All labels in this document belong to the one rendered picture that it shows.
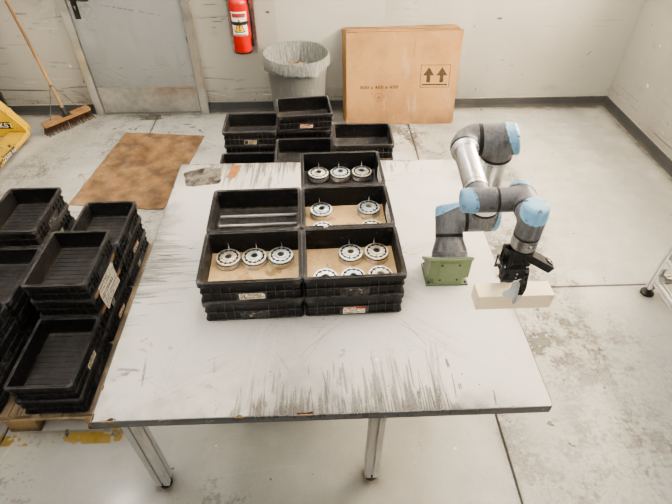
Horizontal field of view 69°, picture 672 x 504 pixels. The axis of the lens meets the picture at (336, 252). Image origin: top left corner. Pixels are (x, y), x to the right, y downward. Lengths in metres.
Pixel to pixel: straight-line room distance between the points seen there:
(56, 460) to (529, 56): 4.76
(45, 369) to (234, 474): 1.03
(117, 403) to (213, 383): 0.33
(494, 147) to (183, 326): 1.36
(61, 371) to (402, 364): 1.62
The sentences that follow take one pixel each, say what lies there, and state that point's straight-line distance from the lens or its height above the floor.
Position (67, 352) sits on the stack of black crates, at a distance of 2.77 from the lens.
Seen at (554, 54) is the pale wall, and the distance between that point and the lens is 5.31.
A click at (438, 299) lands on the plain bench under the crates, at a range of 2.12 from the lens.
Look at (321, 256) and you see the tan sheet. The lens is 2.07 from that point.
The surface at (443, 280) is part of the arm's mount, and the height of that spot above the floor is 0.73.
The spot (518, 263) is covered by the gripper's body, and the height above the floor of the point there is 1.24.
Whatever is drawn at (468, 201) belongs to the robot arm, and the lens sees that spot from 1.48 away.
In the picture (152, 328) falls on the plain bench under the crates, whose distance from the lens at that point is 2.11.
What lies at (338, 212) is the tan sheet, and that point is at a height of 0.83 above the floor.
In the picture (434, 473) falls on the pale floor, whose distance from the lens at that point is 2.48.
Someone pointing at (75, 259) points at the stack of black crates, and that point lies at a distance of 2.89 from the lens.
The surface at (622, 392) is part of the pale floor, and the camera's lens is 3.02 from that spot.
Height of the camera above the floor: 2.25
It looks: 43 degrees down
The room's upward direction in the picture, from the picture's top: straight up
